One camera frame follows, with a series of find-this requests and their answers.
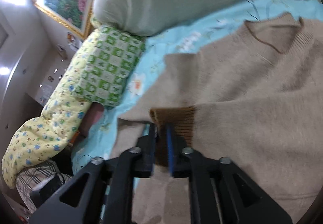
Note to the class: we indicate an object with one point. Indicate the yellow floral quilt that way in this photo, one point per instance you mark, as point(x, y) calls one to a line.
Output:
point(43, 137)

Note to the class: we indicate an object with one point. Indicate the beige knit sweater brown trim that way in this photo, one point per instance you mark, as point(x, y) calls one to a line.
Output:
point(254, 96)

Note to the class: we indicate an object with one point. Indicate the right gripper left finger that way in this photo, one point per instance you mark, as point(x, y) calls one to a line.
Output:
point(102, 191)

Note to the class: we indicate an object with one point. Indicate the light blue floral bed sheet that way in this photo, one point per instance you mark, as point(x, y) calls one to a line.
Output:
point(187, 37)

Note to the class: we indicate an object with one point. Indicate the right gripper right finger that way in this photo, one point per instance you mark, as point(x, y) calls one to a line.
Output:
point(219, 190)

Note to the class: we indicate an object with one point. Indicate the plaid cloth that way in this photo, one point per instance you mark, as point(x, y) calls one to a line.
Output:
point(30, 177)

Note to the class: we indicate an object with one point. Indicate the green checkered pillow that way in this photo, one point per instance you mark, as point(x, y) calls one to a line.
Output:
point(108, 67)

